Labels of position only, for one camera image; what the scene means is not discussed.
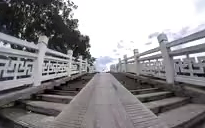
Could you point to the white stone bridge railing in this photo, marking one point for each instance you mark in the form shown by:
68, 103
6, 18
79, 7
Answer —
40, 65
166, 65

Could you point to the grey stone steps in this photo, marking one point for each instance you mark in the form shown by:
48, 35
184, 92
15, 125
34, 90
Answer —
178, 113
48, 107

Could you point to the group of leafy trees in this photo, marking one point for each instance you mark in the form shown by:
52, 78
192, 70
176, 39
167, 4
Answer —
40, 20

